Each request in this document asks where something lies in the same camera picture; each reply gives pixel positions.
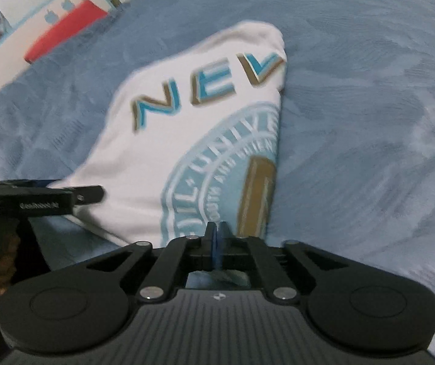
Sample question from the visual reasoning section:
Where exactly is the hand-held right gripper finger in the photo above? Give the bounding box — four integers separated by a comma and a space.
86, 222, 217, 302
216, 221, 349, 301

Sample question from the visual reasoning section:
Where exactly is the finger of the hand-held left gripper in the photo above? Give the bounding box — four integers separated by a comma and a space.
63, 185, 105, 204

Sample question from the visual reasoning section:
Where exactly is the white printed sweatshirt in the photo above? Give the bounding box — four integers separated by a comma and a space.
46, 21, 289, 289

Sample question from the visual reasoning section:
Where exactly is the red and white printed pillow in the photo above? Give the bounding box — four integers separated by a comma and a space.
12, 0, 117, 65

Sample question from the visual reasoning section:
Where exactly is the blue textured blanket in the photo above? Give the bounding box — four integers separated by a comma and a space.
0, 0, 435, 365

